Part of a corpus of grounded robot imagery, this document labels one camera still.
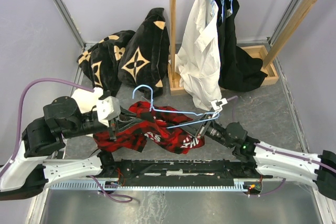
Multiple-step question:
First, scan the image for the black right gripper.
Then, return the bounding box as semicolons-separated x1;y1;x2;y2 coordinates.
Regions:
178;112;233;149

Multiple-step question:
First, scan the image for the red black plaid shirt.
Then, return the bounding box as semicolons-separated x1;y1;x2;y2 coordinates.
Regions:
93;101;205;154

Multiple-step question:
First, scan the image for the light blue hanger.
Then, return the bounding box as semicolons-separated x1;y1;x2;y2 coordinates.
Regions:
132;84;219;129

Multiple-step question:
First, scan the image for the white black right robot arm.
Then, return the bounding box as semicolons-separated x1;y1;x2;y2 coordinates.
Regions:
182;120;335;200

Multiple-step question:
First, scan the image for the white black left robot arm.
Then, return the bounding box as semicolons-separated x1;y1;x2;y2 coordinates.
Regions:
1;96;143;201

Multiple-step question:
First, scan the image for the white hanging shirt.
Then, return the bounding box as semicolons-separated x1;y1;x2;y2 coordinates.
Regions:
175;0;222;111

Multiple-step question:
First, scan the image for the folded white cloth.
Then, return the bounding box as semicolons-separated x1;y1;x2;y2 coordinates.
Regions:
71;87;103;113

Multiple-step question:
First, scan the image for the black beige patterned blanket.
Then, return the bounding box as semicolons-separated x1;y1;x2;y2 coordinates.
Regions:
77;7;170;98

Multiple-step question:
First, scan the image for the black hanging garment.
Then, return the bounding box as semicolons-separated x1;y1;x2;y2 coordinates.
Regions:
215;0;267;92

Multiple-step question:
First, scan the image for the wooden clothes rack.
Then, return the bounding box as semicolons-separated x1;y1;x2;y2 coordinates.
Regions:
168;0;317;95

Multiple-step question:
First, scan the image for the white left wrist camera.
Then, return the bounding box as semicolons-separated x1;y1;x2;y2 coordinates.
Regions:
93;87;121;127

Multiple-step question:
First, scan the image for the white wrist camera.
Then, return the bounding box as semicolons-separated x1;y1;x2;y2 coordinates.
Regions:
211;98;228;113
93;87;121;127

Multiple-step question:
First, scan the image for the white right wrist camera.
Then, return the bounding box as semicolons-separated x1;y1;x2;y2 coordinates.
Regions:
211;98;228;113

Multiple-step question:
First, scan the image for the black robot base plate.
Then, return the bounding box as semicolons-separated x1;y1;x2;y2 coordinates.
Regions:
99;159;261;183

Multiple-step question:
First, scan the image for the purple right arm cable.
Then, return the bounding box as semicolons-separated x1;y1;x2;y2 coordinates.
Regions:
226;95;239;121

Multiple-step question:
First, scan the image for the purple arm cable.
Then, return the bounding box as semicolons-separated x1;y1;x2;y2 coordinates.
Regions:
0;78;97;180
226;95;239;121

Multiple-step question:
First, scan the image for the white slotted cable duct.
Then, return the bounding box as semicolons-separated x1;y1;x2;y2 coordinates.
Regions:
51;176;256;192

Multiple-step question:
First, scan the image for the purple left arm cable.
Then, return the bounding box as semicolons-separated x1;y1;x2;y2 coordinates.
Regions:
0;78;97;180

